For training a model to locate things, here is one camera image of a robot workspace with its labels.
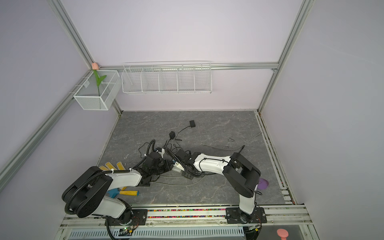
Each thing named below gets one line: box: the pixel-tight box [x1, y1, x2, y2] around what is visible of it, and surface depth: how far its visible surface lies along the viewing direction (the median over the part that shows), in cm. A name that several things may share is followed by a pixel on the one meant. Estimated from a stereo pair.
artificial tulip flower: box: [91, 62, 107, 97], surface depth 93 cm
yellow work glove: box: [99, 161, 126, 171], surface depth 93 cm
